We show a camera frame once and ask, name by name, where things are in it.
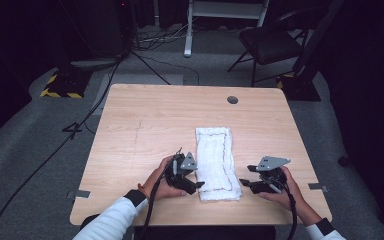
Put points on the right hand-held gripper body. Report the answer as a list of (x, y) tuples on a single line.
[(273, 162)]

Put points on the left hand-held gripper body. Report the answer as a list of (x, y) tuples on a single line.
[(188, 161)]

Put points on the white towel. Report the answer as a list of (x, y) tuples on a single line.
[(215, 160)]

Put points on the person's left hand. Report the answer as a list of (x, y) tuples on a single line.
[(158, 186)]

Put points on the person's right hand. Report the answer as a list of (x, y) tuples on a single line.
[(293, 196)]

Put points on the person's dark trousers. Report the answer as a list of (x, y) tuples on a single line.
[(210, 233)]

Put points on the grey tape strip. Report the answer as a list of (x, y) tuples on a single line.
[(80, 194), (318, 187)]

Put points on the small black floor object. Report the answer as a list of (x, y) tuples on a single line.
[(344, 161)]

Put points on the yellow-black striped stand base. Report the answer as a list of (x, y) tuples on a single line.
[(301, 90), (65, 85)]

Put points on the black folding chair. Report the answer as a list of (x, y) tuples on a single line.
[(270, 41)]

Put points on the dark equipment cabinet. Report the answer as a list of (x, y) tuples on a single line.
[(96, 30)]

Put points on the white desk frame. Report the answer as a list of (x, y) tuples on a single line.
[(188, 36)]

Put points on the black slanted stand post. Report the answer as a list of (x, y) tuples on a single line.
[(315, 40)]

